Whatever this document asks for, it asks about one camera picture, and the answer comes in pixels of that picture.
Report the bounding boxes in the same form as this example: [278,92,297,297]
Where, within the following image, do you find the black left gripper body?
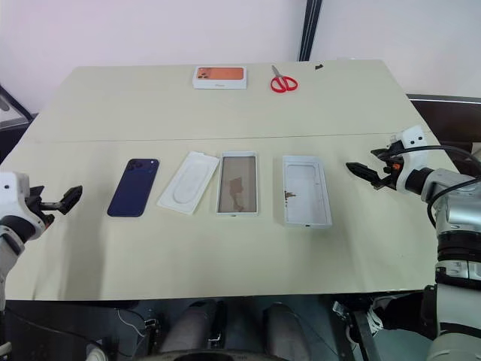
[29,195,58,229]

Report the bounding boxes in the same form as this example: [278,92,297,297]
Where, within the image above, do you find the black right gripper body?
[380,139,406,188]

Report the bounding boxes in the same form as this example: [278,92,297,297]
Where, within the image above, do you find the dark blue smartphone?
[107,157,161,219]

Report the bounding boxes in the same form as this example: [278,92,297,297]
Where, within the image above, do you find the white phone box lid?
[281,154,334,229]

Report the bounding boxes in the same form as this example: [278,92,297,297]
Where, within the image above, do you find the white paper insert tray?
[156,150,221,216]

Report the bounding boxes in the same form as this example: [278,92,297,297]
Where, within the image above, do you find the white phone box base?
[215,150,261,219]

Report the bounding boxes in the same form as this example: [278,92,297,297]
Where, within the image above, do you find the white box orange phone print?
[192,65,250,91]

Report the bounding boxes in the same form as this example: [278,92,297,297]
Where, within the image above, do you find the black side table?
[407,93,481,163]

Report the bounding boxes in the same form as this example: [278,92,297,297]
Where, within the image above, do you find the dark framed case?
[0,83,32,129]

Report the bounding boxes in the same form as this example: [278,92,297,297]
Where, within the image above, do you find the grey rounded shape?
[160,299,227,355]
[262,302,313,361]

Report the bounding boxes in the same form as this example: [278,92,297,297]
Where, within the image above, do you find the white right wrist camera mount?
[390,126,429,193]

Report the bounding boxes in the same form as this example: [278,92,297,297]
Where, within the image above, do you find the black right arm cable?
[375,144,481,230]

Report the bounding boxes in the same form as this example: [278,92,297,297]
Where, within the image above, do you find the red handled scissors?
[270,64,300,93]

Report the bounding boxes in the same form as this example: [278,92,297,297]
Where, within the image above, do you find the dark vertical frame post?
[298,0,325,62]

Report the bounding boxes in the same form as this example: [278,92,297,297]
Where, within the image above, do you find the white cord bundle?
[367,305,383,335]

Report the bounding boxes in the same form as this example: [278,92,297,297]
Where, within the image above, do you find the black metal bracket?
[331,300,377,361]

